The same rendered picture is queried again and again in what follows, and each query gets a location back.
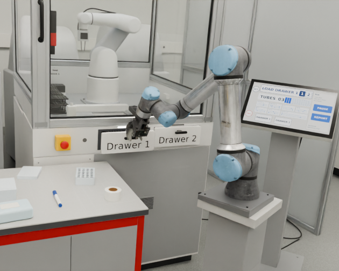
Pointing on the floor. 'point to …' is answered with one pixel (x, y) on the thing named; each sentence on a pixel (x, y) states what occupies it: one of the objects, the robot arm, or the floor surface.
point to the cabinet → (150, 193)
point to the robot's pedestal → (235, 237)
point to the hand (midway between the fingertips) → (132, 136)
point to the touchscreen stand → (270, 186)
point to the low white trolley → (69, 223)
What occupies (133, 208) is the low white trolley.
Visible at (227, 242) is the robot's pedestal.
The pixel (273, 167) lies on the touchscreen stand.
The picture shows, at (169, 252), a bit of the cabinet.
